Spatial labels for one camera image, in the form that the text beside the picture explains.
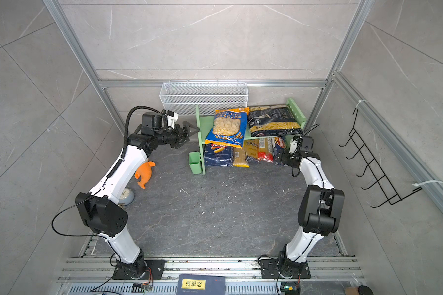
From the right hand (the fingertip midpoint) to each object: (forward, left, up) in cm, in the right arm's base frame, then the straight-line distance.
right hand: (284, 155), depth 94 cm
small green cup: (+7, +50, -11) cm, 52 cm away
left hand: (-2, +44, +21) cm, 48 cm away
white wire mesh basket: (+30, +54, +17) cm, 64 cm away
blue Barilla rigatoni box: (-2, +35, +3) cm, 35 cm away
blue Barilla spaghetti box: (+7, +1, +1) cm, 7 cm away
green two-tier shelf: (+11, +41, +13) cm, 45 cm away
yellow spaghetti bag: (-1, +24, +1) cm, 24 cm away
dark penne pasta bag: (+7, +9, +18) cm, 21 cm away
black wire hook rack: (-28, -24, +17) cm, 41 cm away
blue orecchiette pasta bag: (+2, +29, +19) cm, 35 cm away
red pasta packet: (+6, +9, +1) cm, 10 cm away
